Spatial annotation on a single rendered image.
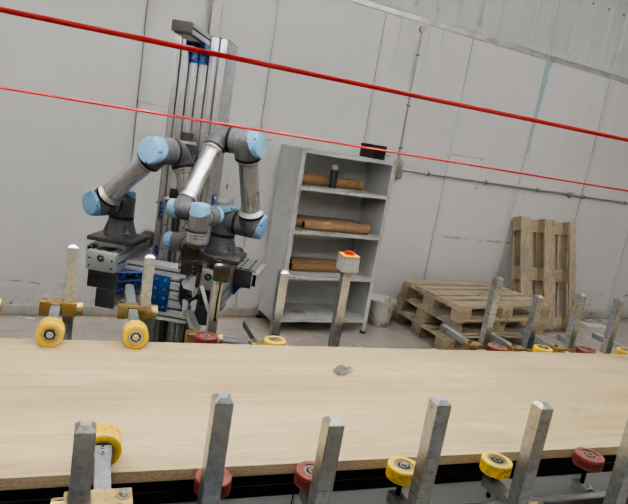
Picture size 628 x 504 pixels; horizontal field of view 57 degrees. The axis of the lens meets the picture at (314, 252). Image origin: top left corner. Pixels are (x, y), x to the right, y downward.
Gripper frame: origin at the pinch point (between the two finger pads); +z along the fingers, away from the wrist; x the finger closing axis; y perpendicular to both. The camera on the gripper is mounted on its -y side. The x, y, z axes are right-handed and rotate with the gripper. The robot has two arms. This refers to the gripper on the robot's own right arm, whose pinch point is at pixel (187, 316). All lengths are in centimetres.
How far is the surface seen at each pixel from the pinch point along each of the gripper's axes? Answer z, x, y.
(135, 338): -11, 25, -56
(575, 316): -19, -177, -31
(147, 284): -22.4, 20.8, -32.1
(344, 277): -30, -54, -32
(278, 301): -18.8, -28.3, -32.0
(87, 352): -7, 39, -58
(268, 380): -8, -14, -77
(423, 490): -12, -31, -141
